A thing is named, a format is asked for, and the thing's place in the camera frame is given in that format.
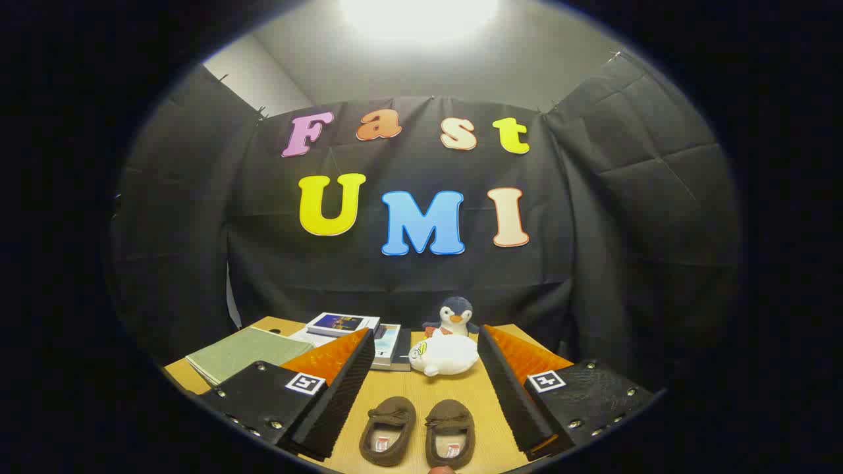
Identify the book with blue night cover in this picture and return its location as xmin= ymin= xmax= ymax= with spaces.
xmin=306 ymin=312 xmax=381 ymax=338

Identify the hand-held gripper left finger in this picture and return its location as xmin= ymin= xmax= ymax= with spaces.
xmin=198 ymin=327 xmax=376 ymax=461

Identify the brown fuzzy shoe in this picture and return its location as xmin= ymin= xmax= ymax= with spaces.
xmin=425 ymin=399 xmax=476 ymax=470
xmin=359 ymin=396 xmax=417 ymax=467

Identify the dark cover book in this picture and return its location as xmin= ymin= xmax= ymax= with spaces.
xmin=371 ymin=328 xmax=412 ymax=371

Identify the black backdrop cloth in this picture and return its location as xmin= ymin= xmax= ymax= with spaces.
xmin=109 ymin=53 xmax=745 ymax=389

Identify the white cover book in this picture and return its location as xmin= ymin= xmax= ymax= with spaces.
xmin=288 ymin=327 xmax=344 ymax=348

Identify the green fabric storage box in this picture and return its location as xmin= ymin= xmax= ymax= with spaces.
xmin=186 ymin=327 xmax=313 ymax=387

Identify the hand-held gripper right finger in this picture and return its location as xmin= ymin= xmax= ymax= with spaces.
xmin=477 ymin=324 xmax=656 ymax=461

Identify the grey penguin plush toy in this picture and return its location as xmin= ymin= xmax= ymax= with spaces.
xmin=423 ymin=296 xmax=480 ymax=338

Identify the white seal plush toy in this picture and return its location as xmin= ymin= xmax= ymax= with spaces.
xmin=408 ymin=329 xmax=479 ymax=377

